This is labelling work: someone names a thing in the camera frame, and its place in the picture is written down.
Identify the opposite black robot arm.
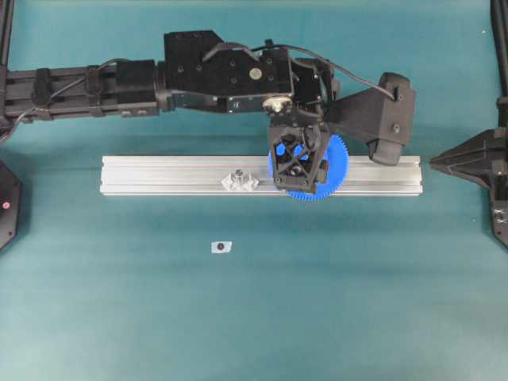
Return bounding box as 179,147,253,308
429,127,507,245

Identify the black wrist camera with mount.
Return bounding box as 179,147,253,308
325,72,416,166

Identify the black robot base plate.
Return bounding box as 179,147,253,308
0,161,22,250

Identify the black camera cable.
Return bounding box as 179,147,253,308
202,39,400,100

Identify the large blue plastic gear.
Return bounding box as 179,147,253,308
268,135,349,202

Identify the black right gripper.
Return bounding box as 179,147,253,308
262,58,339,190

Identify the aluminium extrusion rail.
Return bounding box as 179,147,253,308
99,156,423,197

